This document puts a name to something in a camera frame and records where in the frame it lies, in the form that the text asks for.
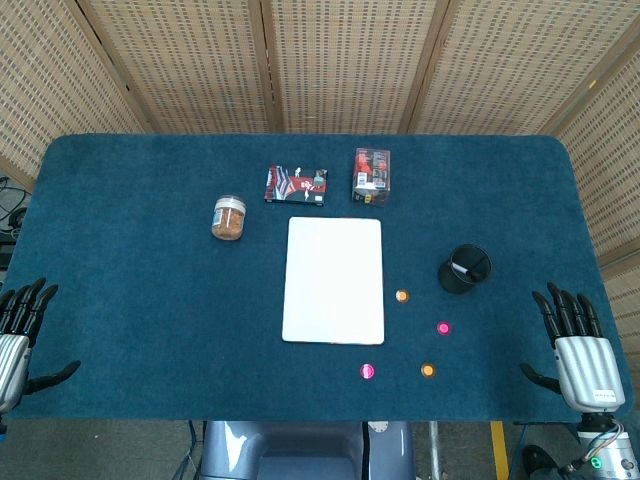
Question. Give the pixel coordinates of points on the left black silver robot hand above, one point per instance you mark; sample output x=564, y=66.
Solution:
x=12, y=365

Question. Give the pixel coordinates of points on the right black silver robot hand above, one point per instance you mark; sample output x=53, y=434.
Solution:
x=590, y=370

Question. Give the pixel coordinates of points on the pink token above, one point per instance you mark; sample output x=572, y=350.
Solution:
x=367, y=371
x=443, y=328

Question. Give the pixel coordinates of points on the orange token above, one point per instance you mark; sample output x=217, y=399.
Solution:
x=427, y=370
x=402, y=296

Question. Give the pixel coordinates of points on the white magnetic board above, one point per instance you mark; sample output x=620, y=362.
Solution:
x=332, y=280

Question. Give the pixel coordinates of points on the blue carpet table mat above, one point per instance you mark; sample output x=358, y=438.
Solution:
x=150, y=300

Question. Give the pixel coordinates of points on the black white marker pen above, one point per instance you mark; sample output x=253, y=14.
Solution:
x=467, y=271

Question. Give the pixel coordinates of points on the black mesh pen holder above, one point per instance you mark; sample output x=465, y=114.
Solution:
x=457, y=282

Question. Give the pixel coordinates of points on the metal table leg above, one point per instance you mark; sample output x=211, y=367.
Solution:
x=435, y=450

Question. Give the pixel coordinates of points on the clear jar with brown contents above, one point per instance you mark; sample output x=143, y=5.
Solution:
x=228, y=218

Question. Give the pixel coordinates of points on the clear plastic box red contents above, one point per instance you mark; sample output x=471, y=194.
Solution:
x=371, y=176

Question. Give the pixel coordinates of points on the grey-blue robot torso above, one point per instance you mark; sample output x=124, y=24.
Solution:
x=300, y=450

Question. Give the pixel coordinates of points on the black red card box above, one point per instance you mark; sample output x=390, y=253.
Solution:
x=295, y=186

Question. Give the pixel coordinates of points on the woven rattan folding screen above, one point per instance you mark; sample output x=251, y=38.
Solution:
x=340, y=60

